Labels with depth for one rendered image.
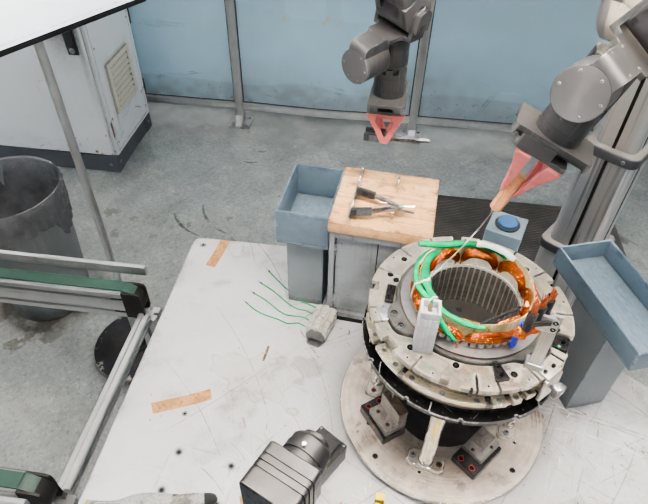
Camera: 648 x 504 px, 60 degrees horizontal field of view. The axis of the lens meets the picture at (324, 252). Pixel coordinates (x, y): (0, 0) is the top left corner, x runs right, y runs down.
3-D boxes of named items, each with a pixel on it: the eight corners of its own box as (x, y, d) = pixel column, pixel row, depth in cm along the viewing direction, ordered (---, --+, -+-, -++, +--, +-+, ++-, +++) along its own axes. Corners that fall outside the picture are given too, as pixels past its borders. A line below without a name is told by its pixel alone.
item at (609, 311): (629, 434, 108) (700, 343, 88) (578, 444, 106) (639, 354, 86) (563, 333, 125) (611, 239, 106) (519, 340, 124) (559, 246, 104)
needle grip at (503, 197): (492, 211, 75) (518, 177, 71) (488, 202, 76) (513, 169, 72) (501, 213, 76) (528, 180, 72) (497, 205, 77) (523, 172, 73)
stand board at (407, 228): (327, 231, 109) (327, 222, 108) (345, 175, 123) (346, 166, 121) (430, 248, 106) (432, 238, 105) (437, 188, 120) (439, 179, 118)
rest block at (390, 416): (388, 403, 107) (390, 387, 104) (405, 426, 104) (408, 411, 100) (368, 413, 106) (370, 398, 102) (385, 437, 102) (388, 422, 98)
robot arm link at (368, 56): (435, 7, 88) (394, -17, 91) (388, 28, 82) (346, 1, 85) (415, 73, 97) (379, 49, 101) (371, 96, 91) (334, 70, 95)
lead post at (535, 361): (541, 373, 80) (567, 320, 72) (522, 367, 81) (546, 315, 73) (542, 363, 81) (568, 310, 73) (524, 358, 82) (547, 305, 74)
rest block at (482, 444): (461, 448, 101) (463, 442, 100) (479, 430, 104) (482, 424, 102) (480, 465, 99) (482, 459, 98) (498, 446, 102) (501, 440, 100)
